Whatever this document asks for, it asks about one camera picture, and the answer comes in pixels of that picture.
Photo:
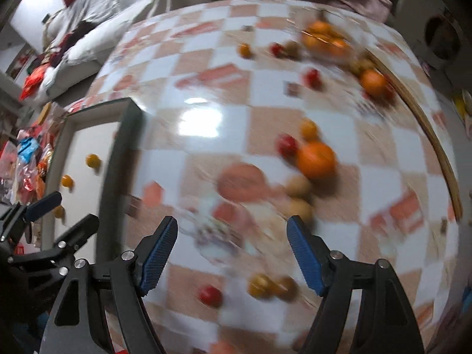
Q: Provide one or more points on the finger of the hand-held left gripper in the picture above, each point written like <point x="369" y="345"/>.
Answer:
<point x="83" y="228"/>
<point x="44" y="204"/>

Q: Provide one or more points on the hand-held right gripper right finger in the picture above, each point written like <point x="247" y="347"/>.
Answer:
<point x="304" y="254"/>

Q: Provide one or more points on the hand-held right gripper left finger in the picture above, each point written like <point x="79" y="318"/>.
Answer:
<point x="158" y="254"/>

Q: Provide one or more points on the yellow cherry tomato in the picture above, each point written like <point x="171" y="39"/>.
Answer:
<point x="93" y="160"/>
<point x="67" y="181"/>
<point x="59" y="211"/>
<point x="309" y="129"/>
<point x="260" y="285"/>
<point x="244" y="49"/>

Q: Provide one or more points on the white shallow tray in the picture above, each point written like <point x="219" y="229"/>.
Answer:
<point x="92" y="136"/>

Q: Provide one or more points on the large orange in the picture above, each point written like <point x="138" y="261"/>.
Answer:
<point x="316" y="159"/>

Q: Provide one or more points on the pile of snack packets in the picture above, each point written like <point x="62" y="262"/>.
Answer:
<point x="25" y="177"/>

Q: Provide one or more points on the blue snack packet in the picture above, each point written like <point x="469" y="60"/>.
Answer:
<point x="25" y="149"/>

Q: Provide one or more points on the red snack bag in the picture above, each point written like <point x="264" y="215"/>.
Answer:
<point x="35" y="81"/>

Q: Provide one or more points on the checkered plastic tablecloth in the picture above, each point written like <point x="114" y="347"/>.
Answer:
<point x="206" y="81"/>

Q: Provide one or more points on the small orange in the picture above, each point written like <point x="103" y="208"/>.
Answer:
<point x="339" y="46"/>
<point x="313" y="42"/>
<point x="320" y="28"/>
<point x="372" y="83"/>

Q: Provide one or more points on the clear plastic bag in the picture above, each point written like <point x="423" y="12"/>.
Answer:
<point x="326" y="53"/>

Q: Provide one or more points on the yellow object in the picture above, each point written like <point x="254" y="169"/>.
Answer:
<point x="462" y="107"/>

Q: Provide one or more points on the white object with round hole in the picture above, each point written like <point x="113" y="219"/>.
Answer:
<point x="424" y="11"/>

